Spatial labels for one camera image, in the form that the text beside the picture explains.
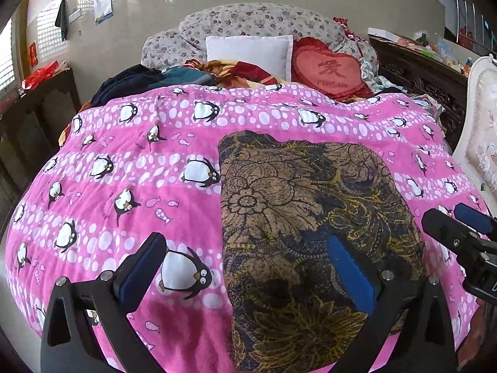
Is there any brown yellow patterned garment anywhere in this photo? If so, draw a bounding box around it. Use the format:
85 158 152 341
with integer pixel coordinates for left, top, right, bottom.
218 131 426 372

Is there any white ornate upholstered chair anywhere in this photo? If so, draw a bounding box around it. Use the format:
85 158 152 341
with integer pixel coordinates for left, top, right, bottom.
453 55 496 215

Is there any dark carved wooden cabinet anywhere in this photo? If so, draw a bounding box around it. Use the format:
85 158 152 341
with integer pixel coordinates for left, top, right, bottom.
369 36 467 149

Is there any blue white patterned cloth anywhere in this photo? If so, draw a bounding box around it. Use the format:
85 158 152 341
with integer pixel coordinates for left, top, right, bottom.
360 57 407 94

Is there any pink penguin quilt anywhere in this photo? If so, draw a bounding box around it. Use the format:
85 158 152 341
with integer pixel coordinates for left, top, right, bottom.
5 84 484 372

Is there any red heart cushion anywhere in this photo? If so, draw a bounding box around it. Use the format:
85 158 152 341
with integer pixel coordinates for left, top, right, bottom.
291 37 373 102

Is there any dark wooden side table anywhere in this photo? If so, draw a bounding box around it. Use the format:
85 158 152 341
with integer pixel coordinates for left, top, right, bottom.
1 68 82 185

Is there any white square pillow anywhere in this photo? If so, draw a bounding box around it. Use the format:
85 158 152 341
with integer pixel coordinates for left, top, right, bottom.
206 35 293 81

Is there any red bag on table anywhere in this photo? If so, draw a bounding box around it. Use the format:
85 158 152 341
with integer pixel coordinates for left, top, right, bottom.
22 61 59 91

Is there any orange red yellow blanket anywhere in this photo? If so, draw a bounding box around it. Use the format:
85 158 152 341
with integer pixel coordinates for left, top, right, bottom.
82 59 283 110

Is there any teal grey garment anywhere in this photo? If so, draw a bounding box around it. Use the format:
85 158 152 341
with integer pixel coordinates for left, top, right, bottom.
148 66 216 89

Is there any floral padded headboard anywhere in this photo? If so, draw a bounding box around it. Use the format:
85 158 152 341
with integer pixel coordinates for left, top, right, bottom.
141 2 379 73

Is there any red sign on wall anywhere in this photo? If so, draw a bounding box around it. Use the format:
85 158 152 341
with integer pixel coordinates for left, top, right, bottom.
28 42 38 68

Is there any dark cloth hanging on wall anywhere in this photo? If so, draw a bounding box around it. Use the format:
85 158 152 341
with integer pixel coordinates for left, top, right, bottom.
55 0 69 41

